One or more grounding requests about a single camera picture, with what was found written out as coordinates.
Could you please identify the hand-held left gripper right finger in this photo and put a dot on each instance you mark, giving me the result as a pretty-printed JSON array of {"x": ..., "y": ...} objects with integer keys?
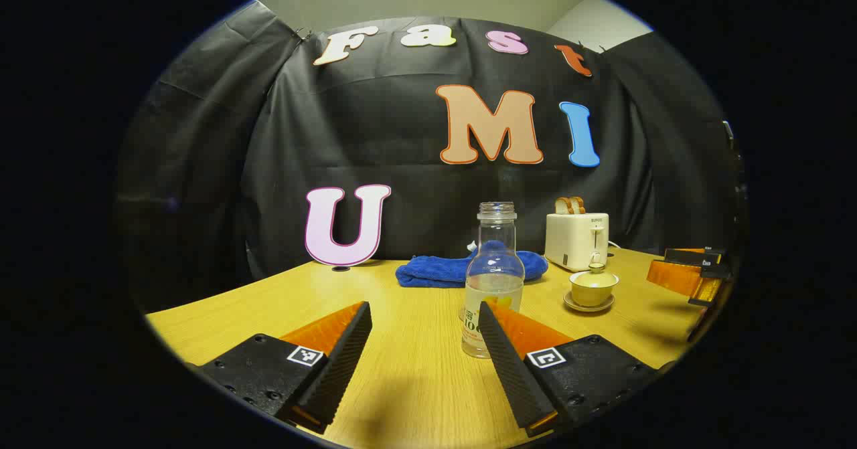
[{"x": 512, "y": 375}]

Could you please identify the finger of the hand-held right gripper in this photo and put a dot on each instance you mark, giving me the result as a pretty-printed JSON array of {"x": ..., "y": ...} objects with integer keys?
[
  {"x": 693, "y": 257},
  {"x": 716, "y": 272}
]

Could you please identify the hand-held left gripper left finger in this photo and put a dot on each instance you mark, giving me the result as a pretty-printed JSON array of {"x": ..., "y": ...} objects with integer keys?
[{"x": 338, "y": 369}]

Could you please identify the clear glass water bottle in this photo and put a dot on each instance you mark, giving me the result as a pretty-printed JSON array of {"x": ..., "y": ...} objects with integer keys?
[{"x": 494, "y": 282}]

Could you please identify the cream ceramic teacup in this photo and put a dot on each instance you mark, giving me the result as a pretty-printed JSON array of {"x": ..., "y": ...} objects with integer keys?
[{"x": 589, "y": 296}]

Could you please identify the cream ceramic saucer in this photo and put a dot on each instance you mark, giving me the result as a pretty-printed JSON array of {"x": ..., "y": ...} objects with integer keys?
[{"x": 589, "y": 309}]

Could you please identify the cream toaster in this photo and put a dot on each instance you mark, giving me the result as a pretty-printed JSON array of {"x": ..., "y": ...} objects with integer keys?
[{"x": 572, "y": 241}]

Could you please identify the toast bread slice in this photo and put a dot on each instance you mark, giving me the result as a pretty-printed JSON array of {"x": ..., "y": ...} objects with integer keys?
[
  {"x": 562, "y": 207},
  {"x": 578, "y": 204}
]

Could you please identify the blue towel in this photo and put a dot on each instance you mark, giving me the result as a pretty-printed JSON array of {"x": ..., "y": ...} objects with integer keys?
[{"x": 428, "y": 272}]

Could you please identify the black backdrop cloth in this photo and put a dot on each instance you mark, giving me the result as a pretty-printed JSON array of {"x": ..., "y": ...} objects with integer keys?
[{"x": 402, "y": 201}]

